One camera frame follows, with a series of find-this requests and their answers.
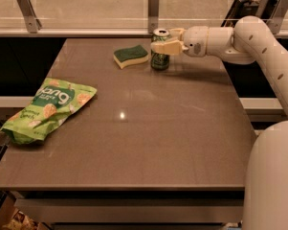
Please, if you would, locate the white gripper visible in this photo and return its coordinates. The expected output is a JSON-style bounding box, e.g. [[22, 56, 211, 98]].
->
[[151, 26, 209, 58]]

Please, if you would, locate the green soda can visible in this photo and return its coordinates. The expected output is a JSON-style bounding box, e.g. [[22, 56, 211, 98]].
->
[[150, 28, 170, 71]]

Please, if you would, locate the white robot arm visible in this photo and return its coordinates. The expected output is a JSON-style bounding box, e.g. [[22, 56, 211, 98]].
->
[[150, 15, 288, 230]]

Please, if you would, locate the green and yellow sponge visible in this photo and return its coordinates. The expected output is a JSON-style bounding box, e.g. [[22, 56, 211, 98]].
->
[[113, 45, 149, 69]]

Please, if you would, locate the glass railing panel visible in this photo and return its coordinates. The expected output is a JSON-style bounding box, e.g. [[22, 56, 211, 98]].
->
[[0, 0, 288, 31]]

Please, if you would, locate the green snack bag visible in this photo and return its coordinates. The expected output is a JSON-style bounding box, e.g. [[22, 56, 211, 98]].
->
[[1, 78, 97, 145]]

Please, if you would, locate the middle metal rail bracket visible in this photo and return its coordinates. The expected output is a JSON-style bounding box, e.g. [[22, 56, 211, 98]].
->
[[147, 0, 160, 34]]

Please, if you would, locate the metal rail bracket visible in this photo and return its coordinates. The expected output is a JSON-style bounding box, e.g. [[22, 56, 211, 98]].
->
[[16, 0, 42, 34], [267, 0, 288, 35], [147, 0, 160, 34]]

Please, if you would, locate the right metal rail bracket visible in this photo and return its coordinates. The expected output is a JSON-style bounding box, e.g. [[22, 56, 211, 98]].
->
[[267, 0, 288, 35]]

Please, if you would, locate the left metal rail bracket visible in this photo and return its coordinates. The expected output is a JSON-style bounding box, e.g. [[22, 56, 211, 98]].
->
[[16, 0, 42, 34]]

